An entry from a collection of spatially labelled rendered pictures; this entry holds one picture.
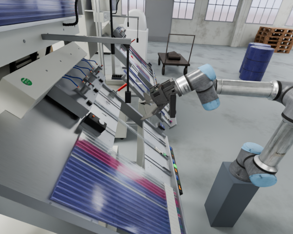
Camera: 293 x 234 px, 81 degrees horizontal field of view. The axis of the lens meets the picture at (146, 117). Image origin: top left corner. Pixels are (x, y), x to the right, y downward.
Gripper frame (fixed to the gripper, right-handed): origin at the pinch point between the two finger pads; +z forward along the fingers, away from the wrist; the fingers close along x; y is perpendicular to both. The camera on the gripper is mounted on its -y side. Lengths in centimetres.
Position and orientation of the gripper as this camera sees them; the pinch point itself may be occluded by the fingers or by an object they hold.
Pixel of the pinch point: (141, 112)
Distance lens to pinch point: 79.4
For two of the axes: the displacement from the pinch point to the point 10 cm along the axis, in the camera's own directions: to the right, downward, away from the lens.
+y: -5.0, -7.2, -4.9
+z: -8.7, 4.3, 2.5
